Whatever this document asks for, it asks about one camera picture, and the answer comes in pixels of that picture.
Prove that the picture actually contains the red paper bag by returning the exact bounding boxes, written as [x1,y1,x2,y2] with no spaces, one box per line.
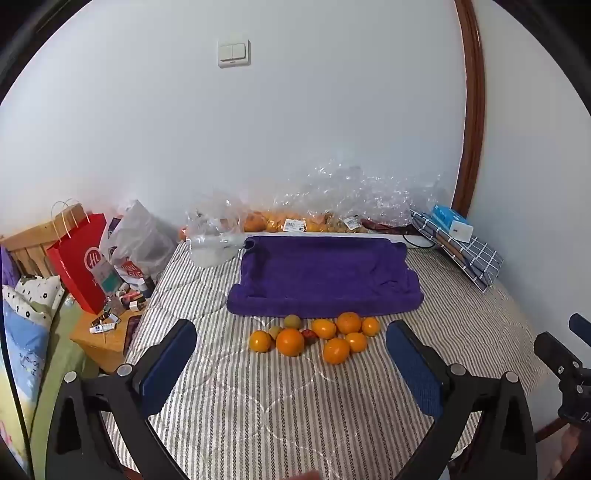
[46,199,110,315]

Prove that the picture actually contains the black cable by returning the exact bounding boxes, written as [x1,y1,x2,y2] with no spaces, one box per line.
[401,232,438,251]

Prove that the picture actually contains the purple towel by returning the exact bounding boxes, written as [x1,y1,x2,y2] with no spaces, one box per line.
[226,235,424,319]

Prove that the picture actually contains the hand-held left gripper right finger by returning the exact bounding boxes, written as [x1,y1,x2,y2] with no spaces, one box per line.
[385,319,539,480]

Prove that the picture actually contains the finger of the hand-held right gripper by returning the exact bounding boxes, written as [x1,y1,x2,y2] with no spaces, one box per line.
[569,313,591,343]
[534,331,583,376]

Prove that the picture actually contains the blue and white box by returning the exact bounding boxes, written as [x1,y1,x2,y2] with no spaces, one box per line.
[431,204,474,243]

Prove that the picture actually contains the striped quilt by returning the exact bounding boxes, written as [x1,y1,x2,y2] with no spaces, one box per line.
[102,240,555,480]

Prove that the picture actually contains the white light switch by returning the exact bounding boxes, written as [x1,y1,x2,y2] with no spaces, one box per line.
[217,40,251,68]

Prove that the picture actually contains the patterned pillows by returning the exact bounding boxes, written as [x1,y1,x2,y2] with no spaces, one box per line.
[0,295,52,418]

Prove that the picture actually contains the cluster of small bottles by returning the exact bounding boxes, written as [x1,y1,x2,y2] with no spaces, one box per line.
[115,281,154,311]

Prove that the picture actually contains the clear bag with white contents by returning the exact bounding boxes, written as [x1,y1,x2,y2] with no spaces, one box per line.
[186,194,249,268]

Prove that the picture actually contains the grey plastic bag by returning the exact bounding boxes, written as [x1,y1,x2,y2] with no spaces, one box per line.
[99,199,179,288]

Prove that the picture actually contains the white spotted pillow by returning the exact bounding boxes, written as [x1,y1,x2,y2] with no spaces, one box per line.
[2,274,65,320]

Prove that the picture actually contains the clear bag of oranges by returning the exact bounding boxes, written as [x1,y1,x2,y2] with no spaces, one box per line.
[272,159,452,232]

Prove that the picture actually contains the checked grey cloth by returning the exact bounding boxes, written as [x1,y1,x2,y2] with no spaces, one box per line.
[411,210,504,292]

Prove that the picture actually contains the labelled bag of oranges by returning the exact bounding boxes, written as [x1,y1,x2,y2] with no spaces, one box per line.
[242,210,334,234]

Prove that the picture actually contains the brown wooden door frame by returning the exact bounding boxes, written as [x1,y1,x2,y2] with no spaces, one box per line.
[450,0,486,217]

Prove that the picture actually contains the large orange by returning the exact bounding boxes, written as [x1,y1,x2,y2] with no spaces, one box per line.
[276,328,305,357]

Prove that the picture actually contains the wooden nightstand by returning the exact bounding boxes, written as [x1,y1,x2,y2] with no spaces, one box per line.
[69,295,148,376]

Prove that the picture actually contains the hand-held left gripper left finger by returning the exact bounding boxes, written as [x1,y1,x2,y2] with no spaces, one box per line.
[46,318,199,480]

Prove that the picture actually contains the wooden headboard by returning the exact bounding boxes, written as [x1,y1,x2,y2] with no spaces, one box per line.
[0,203,89,278]

